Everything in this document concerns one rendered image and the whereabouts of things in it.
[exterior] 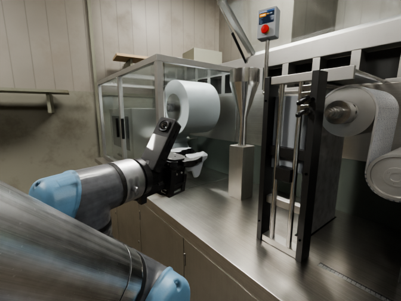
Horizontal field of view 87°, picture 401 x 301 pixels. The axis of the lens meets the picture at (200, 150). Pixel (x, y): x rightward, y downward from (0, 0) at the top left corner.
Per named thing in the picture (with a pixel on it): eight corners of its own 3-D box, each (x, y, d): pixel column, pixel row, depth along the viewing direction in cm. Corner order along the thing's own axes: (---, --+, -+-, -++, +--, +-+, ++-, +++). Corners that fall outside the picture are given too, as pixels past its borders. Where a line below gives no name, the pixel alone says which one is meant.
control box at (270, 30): (255, 37, 80) (256, 8, 78) (261, 42, 85) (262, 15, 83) (273, 34, 76) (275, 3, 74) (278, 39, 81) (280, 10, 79)
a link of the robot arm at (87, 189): (30, 231, 30) (21, 173, 29) (102, 203, 39) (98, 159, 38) (54, 251, 26) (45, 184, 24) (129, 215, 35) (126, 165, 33)
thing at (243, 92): (221, 194, 113) (223, 83, 102) (238, 189, 121) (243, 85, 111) (241, 203, 102) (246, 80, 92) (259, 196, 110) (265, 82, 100)
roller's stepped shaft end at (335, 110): (320, 118, 55) (321, 106, 55) (329, 118, 59) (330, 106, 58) (333, 119, 53) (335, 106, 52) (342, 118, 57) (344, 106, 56)
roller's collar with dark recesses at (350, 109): (323, 123, 61) (325, 100, 59) (332, 123, 64) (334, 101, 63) (348, 125, 56) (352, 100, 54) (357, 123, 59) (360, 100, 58)
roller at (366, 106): (317, 134, 68) (321, 89, 65) (346, 130, 83) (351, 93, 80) (372, 138, 57) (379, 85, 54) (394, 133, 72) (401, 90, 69)
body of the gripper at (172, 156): (163, 180, 53) (121, 194, 43) (166, 146, 51) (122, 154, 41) (187, 190, 49) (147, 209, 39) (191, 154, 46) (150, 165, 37)
